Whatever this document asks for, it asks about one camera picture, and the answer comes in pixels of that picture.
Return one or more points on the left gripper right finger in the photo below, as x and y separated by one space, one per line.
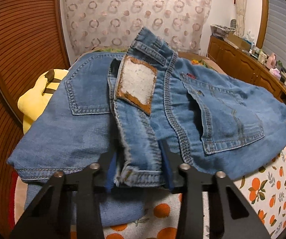
211 200

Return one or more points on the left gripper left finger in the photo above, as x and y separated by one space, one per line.
49 213

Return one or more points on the blue denim jeans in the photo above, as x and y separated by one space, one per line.
212 121

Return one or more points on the orange print bed sheet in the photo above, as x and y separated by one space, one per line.
265 189

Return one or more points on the yellow plush toy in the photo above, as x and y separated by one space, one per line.
34 101

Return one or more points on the wooden sideboard cabinet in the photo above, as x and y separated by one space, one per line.
243 67

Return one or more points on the pink bottle on sideboard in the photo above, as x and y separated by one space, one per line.
271 61

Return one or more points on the cardboard box on sideboard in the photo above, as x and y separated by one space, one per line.
239 42

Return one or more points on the brown louvered wardrobe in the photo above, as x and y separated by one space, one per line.
31 43

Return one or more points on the wicker basket on sideboard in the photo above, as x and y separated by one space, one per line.
222 31

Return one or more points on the pink circle pattern curtain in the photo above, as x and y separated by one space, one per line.
115 23

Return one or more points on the cream tied window curtain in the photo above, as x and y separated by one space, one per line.
240 17

